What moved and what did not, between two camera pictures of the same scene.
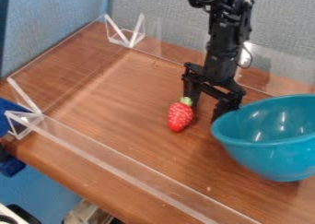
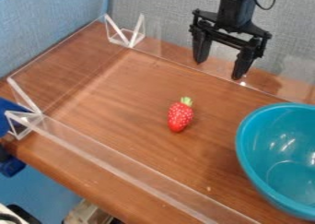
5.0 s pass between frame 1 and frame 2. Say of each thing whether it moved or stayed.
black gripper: moved
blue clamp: stayed
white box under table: stayed
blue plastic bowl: moved
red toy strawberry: stayed
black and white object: stayed
